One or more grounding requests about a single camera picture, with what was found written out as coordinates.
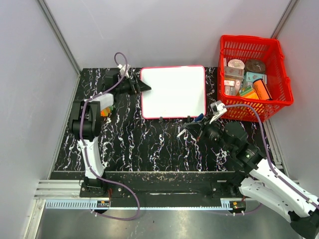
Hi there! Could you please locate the red plastic basket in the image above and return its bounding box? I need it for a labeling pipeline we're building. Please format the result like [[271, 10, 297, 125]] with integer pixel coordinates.
[[217, 35, 294, 121]]

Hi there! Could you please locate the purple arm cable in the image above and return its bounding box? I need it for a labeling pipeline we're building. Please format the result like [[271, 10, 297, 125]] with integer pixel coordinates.
[[223, 104, 319, 215], [79, 51, 142, 221]]

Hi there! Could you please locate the pink snack box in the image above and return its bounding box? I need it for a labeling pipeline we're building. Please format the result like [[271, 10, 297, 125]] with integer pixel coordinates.
[[224, 66, 244, 80]]

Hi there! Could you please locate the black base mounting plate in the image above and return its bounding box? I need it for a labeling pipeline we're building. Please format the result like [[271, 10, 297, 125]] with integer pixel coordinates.
[[94, 172, 242, 202]]

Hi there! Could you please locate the pink framed whiteboard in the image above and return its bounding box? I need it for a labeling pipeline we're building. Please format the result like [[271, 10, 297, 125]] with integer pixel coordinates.
[[140, 65, 206, 120]]

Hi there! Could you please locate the teal small box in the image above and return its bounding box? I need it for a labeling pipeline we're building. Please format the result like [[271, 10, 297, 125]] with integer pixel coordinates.
[[244, 72, 267, 84]]

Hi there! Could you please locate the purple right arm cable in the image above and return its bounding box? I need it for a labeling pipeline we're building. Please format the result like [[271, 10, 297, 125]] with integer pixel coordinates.
[[223, 104, 319, 215]]

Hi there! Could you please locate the white cable duct rail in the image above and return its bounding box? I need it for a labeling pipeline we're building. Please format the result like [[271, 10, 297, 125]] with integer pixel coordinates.
[[45, 195, 233, 211]]

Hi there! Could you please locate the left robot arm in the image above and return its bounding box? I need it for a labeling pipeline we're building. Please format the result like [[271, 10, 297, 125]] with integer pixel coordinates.
[[69, 70, 152, 198]]

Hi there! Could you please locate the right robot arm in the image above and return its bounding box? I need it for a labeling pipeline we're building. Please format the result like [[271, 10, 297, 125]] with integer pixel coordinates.
[[183, 118, 319, 239]]

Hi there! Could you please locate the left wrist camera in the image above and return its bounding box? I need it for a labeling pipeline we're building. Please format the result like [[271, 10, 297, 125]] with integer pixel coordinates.
[[117, 64, 130, 78]]

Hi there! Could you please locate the brown round tin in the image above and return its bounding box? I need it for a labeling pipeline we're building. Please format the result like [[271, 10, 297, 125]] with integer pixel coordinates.
[[245, 59, 266, 74]]

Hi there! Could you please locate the white marker blue cap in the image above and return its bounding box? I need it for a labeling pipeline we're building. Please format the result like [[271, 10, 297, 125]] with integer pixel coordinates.
[[177, 113, 204, 137]]

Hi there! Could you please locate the orange cylinder can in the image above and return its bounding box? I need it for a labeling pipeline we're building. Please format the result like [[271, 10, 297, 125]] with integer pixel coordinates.
[[253, 78, 272, 101]]

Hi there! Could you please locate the pink round roll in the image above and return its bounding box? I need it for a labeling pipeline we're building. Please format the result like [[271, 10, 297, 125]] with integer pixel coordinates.
[[227, 59, 245, 69]]

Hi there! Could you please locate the orange sponge pack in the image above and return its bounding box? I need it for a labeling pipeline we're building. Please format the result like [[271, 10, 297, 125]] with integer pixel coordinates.
[[101, 106, 114, 117]]

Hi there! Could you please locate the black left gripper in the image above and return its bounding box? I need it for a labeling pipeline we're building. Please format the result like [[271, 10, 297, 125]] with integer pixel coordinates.
[[115, 74, 151, 96]]

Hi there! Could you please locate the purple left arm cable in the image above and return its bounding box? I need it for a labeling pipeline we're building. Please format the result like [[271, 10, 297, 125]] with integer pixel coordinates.
[[79, 51, 142, 221]]

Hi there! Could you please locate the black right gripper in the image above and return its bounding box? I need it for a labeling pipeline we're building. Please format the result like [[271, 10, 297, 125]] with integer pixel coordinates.
[[183, 114, 234, 153]]

